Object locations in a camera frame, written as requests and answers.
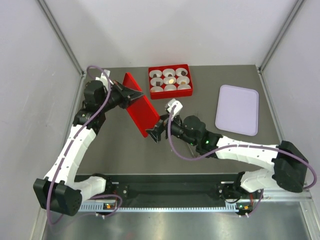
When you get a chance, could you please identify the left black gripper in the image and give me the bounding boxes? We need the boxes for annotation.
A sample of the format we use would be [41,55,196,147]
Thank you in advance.
[99,80,145,112]

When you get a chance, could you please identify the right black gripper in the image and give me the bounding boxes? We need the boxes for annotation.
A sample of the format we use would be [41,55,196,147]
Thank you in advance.
[146,112,198,147]

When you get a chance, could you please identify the red box lid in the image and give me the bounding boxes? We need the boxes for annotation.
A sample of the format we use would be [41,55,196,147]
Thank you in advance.
[122,72,160,138]

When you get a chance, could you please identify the metal tongs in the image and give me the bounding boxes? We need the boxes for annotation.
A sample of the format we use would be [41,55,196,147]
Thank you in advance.
[187,145,199,158]

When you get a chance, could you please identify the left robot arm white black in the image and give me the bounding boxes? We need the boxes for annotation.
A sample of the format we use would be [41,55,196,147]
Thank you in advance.
[33,77,144,216]

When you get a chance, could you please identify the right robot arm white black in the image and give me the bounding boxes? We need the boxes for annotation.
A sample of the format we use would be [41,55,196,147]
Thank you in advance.
[146,114,309,198]

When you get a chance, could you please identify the red chocolate box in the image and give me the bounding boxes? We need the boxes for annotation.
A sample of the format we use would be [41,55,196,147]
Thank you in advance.
[148,64,194,100]

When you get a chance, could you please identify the white paper cup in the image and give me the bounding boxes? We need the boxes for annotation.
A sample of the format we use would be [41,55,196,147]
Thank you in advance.
[163,76,176,85]
[162,68,176,77]
[150,77,164,87]
[175,67,188,77]
[177,84,192,91]
[176,76,190,85]
[164,84,177,92]
[150,86,164,93]
[149,70,162,78]

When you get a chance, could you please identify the lilac plastic tray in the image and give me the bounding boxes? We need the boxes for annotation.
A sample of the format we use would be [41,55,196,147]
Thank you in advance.
[215,84,259,136]

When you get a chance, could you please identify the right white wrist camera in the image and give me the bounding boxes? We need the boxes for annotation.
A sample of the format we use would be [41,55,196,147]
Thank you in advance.
[165,98,183,120]

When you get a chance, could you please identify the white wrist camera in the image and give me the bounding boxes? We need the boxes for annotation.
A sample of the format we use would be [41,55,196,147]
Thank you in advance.
[95,69,111,85]
[165,98,183,120]

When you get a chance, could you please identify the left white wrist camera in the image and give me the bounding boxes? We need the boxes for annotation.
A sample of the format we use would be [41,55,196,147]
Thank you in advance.
[95,69,111,85]

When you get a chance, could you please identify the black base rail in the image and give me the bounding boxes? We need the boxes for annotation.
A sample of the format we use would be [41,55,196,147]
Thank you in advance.
[74,173,266,208]

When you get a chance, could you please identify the aluminium frame profile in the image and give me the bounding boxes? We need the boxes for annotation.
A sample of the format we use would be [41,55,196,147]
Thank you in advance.
[35,0,85,77]

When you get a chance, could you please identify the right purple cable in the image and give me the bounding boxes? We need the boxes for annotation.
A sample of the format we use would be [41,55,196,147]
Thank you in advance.
[167,104,318,218]

